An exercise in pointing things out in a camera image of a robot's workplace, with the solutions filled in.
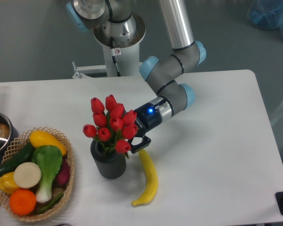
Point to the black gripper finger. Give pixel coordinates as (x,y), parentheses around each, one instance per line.
(144,142)

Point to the orange fruit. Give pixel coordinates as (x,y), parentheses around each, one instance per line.
(22,202)

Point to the red tulip bouquet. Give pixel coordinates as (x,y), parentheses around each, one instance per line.
(113,127)

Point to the green bok choy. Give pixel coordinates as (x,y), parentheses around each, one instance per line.
(49,160)

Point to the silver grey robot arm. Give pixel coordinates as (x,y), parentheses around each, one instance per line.
(160,75)

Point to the yellow plastic banana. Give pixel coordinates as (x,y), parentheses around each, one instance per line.
(151,188)

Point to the yellow bell pepper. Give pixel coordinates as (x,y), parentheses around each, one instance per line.
(7,183)

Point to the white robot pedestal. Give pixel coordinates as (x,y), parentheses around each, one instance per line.
(121,48)

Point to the white round radish slice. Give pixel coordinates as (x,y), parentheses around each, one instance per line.
(27,175)

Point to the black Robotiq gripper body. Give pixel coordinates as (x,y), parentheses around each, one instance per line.
(148,117)

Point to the purple red onion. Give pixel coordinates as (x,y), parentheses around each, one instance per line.
(63,175)

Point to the blue plastic bag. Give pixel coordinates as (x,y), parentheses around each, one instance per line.
(267,14)

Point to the dark grey ribbed vase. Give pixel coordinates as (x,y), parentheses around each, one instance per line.
(110,166)

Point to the woven wicker basket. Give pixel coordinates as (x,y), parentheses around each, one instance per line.
(62,192)

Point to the dark green cucumber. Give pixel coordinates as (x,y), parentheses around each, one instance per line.
(22,156)

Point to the green chili pepper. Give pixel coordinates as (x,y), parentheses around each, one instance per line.
(49,205)

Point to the yellow squash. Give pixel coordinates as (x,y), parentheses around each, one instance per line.
(39,138)

